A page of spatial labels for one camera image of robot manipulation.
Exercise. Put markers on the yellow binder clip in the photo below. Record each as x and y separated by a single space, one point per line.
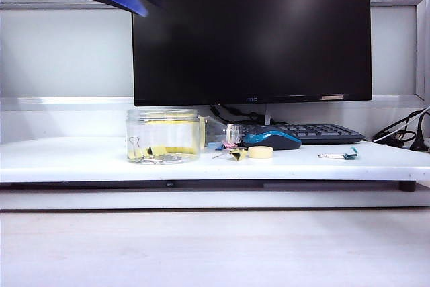
158 150
134 154
239 156

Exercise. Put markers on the black computer monitor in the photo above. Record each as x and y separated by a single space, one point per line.
252 48

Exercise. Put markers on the clear plastic jar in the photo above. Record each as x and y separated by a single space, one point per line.
168 122

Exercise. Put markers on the clear bottle with yellow label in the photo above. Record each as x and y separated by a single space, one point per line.
216 130

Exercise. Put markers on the pink binder clip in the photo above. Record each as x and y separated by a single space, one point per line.
230 146

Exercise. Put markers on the white raised desk board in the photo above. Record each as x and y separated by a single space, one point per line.
201 169

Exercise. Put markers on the blue and black mouse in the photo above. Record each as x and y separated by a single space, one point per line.
279 141

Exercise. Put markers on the black computer keyboard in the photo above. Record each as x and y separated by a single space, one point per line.
329 132

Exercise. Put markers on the teal binder clip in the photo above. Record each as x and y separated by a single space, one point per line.
351 156

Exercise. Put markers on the black power plug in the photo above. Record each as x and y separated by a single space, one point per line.
419 146

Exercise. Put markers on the black board foot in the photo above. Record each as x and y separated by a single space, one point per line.
407 187

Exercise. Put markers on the aluminium partition frame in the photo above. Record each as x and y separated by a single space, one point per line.
33 1

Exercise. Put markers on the silver monitor stand post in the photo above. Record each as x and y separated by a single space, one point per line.
267 114

